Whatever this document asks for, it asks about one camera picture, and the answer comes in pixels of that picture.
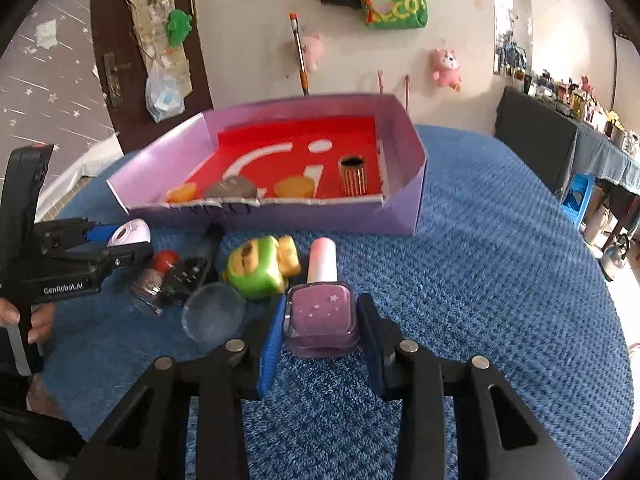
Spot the clear plastic bag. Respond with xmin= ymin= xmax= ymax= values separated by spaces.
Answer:
xmin=145 ymin=62 xmax=186 ymax=124

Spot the pink nail polish bottle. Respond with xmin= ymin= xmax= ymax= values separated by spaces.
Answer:
xmin=281 ymin=237 xmax=360 ymax=358

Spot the white plastic sheet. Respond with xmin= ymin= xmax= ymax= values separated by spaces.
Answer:
xmin=35 ymin=130 xmax=123 ymax=221

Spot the green plush toy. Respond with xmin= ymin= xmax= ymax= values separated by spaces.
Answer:
xmin=166 ymin=8 xmax=193 ymax=48

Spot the gold studded tube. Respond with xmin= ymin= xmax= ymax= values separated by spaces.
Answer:
xmin=337 ymin=155 xmax=370 ymax=196

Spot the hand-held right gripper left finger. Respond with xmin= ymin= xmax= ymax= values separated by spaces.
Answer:
xmin=65 ymin=292 xmax=287 ymax=480

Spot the brass door handle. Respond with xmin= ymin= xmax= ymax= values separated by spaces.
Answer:
xmin=102 ymin=52 xmax=132 ymax=109

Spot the red paper sheet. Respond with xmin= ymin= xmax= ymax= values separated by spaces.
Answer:
xmin=180 ymin=115 xmax=386 ymax=206

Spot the purple cardboard box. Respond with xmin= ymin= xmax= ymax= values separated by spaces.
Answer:
xmin=106 ymin=92 xmax=428 ymax=237

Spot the person's left hand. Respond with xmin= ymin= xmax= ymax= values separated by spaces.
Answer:
xmin=0 ymin=297 xmax=57 ymax=345

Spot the table with dark cloth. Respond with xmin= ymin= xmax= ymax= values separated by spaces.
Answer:
xmin=494 ymin=86 xmax=640 ymax=241

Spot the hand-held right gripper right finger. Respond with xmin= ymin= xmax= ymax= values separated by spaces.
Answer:
xmin=356 ymin=292 xmax=581 ymax=480

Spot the green toy figure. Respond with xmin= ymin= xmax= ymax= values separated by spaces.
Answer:
xmin=222 ymin=234 xmax=302 ymax=301

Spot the glitter nail polish bottle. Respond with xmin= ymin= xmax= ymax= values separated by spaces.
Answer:
xmin=131 ymin=250 xmax=181 ymax=317

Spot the white round mini camera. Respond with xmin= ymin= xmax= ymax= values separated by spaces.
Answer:
xmin=106 ymin=219 xmax=152 ymax=248

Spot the frameless wall mirror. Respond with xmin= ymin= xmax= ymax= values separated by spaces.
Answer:
xmin=492 ymin=0 xmax=535 ymax=77

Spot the blue plastic stool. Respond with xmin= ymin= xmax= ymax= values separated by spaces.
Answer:
xmin=561 ymin=172 xmax=597 ymax=226

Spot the small orange round container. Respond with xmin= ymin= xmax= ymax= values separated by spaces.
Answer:
xmin=272 ymin=176 xmax=313 ymax=199

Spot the blue textured blanket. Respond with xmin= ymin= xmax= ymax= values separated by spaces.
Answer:
xmin=40 ymin=125 xmax=631 ymax=480

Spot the pale pink plush toy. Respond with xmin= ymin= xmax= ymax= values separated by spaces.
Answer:
xmin=292 ymin=31 xmax=325 ymax=73

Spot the metal kettle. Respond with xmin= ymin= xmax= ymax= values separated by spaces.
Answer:
xmin=597 ymin=232 xmax=632 ymax=282

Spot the brown wooden door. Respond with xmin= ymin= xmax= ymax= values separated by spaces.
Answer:
xmin=90 ymin=0 xmax=216 ymax=153

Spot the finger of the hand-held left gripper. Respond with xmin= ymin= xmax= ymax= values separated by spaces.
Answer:
xmin=32 ymin=241 xmax=155 ymax=281
xmin=34 ymin=216 xmax=118 ymax=256

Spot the row of cosmetic bottles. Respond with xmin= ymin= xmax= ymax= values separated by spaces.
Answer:
xmin=505 ymin=67 xmax=640 ymax=156

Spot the beige hanging organizer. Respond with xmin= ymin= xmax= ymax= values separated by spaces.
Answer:
xmin=122 ymin=0 xmax=193 ymax=96

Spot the bright pink plush toy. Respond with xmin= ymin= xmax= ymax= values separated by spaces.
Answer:
xmin=431 ymin=47 xmax=463 ymax=92

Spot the person's left forearm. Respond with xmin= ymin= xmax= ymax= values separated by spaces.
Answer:
xmin=0 ymin=370 xmax=86 ymax=480

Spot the large orange round container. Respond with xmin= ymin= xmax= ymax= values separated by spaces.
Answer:
xmin=166 ymin=184 xmax=197 ymax=204

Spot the grey eye shadow case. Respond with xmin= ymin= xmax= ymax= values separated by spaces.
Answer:
xmin=202 ymin=175 xmax=258 ymax=201

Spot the black nail polish bottle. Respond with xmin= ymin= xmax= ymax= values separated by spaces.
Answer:
xmin=162 ymin=223 xmax=226 ymax=306

